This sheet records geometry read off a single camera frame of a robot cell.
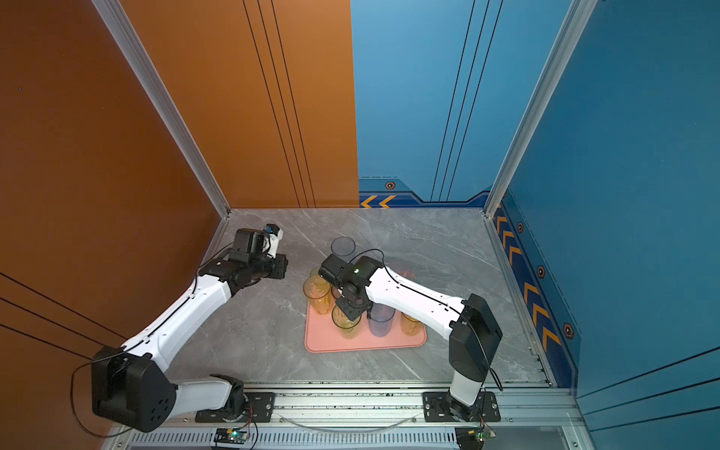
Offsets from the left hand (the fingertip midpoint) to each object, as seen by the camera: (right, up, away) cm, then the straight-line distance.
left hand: (287, 257), depth 85 cm
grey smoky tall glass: (+15, -10, -2) cm, 18 cm away
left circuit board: (-11, -44, -14) cm, 48 cm away
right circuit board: (+51, -45, -14) cm, 69 cm away
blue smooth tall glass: (+16, +3, +6) cm, 18 cm away
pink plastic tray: (+10, -24, 0) cm, 26 cm away
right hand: (+21, -13, -5) cm, 26 cm away
